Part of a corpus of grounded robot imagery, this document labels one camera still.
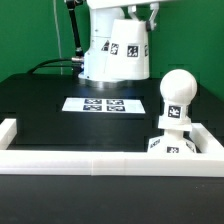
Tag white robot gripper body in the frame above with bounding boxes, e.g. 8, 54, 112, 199
86, 0, 174, 9

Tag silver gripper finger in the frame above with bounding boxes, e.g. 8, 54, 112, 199
146, 2, 159, 31
128, 5, 137, 20

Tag white lamp bulb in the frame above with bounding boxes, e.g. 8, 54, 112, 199
158, 69, 197, 131

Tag white lamp base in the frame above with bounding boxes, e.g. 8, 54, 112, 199
147, 116, 198, 154

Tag white lamp shade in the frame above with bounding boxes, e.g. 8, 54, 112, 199
105, 19, 149, 80

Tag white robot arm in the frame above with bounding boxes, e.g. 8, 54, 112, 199
79, 0, 171, 88

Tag white marker tag sheet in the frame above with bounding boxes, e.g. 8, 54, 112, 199
62, 97, 145, 114

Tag black camera stand pole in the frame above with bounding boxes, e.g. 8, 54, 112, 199
65, 0, 84, 57

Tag black cable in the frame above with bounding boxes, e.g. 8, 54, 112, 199
29, 58, 84, 73

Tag white U-shaped fence frame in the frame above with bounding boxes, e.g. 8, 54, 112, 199
0, 119, 224, 177

